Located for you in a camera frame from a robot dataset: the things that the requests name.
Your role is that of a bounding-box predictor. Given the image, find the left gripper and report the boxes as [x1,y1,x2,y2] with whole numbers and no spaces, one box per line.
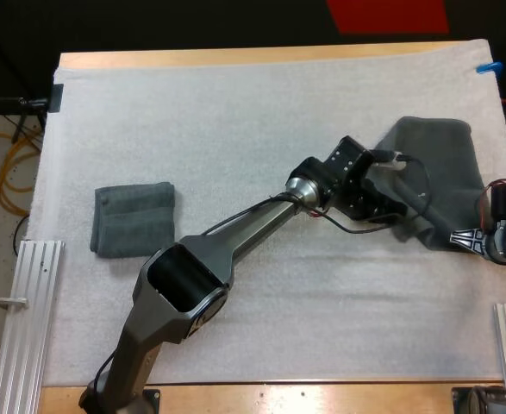
[340,172,409,225]

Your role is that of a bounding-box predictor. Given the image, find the grey-green towel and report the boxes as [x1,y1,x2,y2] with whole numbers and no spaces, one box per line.
[89,181,177,260]
[373,116,487,252]

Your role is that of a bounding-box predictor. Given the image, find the folded grey-green towel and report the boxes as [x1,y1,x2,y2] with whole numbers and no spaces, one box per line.
[89,181,177,260]

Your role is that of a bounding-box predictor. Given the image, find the blue clip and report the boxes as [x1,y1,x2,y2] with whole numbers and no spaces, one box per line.
[475,60,504,75]

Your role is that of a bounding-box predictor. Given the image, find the dark clamp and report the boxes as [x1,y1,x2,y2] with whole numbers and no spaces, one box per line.
[48,83,65,115]

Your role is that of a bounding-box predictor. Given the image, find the silver metal clamp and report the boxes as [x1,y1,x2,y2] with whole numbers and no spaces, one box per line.
[0,295,31,311]

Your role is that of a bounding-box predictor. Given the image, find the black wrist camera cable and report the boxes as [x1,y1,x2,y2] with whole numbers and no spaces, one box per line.
[316,154,432,236]

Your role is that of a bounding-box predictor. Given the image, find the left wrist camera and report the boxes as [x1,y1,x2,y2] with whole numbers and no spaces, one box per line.
[372,148,409,172]

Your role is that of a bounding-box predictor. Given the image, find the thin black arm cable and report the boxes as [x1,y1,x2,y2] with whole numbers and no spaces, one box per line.
[200,193,299,239]

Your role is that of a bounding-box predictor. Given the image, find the black base cable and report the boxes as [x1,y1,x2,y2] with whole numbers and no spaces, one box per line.
[88,349,119,390]

